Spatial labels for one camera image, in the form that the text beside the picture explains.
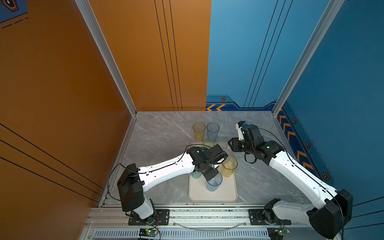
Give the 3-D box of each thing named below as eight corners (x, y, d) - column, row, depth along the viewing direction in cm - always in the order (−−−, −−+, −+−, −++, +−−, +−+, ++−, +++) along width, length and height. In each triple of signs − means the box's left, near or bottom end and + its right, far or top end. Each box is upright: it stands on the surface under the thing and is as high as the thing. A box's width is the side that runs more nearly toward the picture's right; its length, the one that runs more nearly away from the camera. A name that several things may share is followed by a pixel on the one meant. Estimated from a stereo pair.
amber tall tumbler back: (193, 142, 104) (192, 129, 93) (193, 135, 108) (192, 122, 97) (205, 142, 104) (205, 129, 93) (204, 134, 108) (205, 122, 97)
